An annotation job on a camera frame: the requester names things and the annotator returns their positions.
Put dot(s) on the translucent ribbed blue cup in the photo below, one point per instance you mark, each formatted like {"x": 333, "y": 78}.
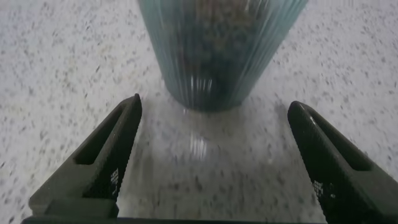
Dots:
{"x": 217, "y": 62}

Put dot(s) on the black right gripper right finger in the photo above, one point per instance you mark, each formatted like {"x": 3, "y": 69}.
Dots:
{"x": 339, "y": 174}

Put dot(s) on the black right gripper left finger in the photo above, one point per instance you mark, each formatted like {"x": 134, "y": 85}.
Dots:
{"x": 93, "y": 174}

